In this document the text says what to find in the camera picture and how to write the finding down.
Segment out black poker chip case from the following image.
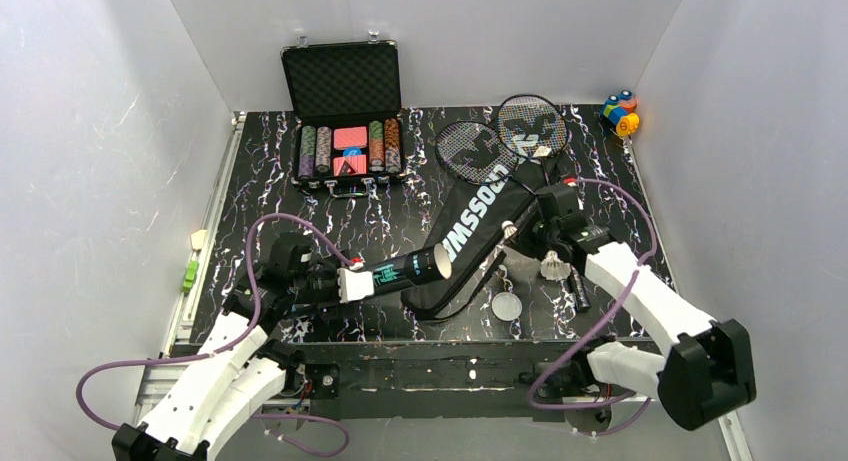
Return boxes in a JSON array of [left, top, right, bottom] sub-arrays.
[[280, 35, 407, 193]]

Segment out chrome case handle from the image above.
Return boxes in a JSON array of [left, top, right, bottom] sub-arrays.
[[325, 181, 371, 199]]

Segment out badminton racket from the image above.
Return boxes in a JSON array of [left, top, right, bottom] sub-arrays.
[[435, 120, 551, 197], [496, 94, 591, 313]]

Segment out clear tube lid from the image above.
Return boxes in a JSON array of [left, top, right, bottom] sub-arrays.
[[491, 292, 523, 322]]

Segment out green clip on rail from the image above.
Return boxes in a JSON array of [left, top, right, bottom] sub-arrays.
[[181, 260, 199, 294]]

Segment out purple cable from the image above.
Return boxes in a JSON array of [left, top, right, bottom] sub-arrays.
[[74, 213, 362, 459], [527, 177, 658, 438]]

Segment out right badminton racket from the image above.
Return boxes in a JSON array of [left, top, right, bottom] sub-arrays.
[[496, 94, 591, 313]]

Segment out black shuttlecock tube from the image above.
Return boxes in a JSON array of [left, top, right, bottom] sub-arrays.
[[284, 243, 454, 321]]

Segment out white shuttlecock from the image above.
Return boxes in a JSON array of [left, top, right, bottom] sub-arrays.
[[501, 220, 518, 241], [540, 250, 571, 281]]

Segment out beige block on rail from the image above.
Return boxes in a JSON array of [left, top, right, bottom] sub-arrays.
[[190, 229, 207, 251]]

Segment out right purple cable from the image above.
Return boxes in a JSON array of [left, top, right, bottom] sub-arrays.
[[527, 177, 658, 438]]

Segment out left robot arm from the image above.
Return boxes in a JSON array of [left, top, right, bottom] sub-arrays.
[[111, 233, 341, 460]]

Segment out black racket bag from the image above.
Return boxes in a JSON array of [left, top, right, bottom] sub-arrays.
[[401, 162, 545, 320]]

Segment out left badminton racket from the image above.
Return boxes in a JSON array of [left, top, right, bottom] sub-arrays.
[[435, 120, 551, 197]]

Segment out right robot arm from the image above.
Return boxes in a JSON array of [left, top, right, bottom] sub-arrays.
[[519, 182, 757, 431]]

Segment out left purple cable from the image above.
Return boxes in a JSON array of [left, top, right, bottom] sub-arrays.
[[74, 213, 362, 459]]

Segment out colourful toy blocks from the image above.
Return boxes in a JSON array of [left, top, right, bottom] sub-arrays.
[[601, 90, 641, 138]]

